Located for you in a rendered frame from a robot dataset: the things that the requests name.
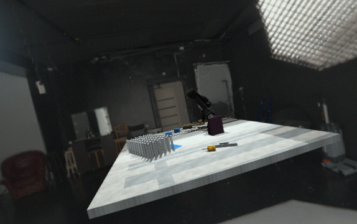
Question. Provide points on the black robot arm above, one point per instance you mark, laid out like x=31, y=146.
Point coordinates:
x=203, y=102

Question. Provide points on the yellow ribbed screwdriver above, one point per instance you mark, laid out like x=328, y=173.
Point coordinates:
x=211, y=148

